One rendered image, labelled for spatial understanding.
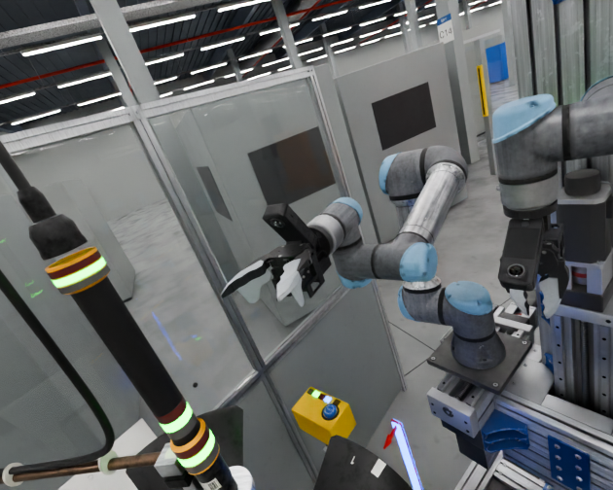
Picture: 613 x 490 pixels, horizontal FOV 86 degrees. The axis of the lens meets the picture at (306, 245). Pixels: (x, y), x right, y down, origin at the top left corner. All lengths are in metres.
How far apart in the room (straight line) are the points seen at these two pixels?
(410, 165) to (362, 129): 3.10
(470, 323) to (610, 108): 0.67
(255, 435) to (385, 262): 1.08
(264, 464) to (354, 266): 1.14
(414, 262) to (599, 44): 0.53
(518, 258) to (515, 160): 0.14
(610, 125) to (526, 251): 0.18
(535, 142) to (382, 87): 3.78
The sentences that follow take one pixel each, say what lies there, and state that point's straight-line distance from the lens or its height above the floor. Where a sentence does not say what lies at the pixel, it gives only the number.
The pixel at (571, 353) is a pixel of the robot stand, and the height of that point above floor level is 1.09.
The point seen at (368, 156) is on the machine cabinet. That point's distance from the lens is 4.09.
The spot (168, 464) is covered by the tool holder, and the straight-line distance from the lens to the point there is 0.50.
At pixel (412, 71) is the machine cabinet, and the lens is 4.59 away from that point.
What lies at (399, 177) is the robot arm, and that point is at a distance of 0.98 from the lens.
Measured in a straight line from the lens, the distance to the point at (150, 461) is 0.53.
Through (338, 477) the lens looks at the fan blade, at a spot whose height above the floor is 1.20.
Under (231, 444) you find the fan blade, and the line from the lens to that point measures 0.67.
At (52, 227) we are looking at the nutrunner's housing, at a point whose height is 1.85.
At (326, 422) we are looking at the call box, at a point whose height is 1.07.
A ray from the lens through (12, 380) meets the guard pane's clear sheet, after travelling 1.15.
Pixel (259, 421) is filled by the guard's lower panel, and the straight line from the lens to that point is 1.55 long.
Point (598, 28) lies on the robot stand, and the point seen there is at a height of 1.83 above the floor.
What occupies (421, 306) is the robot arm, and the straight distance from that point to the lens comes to 1.09.
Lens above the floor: 1.87
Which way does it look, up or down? 21 degrees down
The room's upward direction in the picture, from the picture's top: 20 degrees counter-clockwise
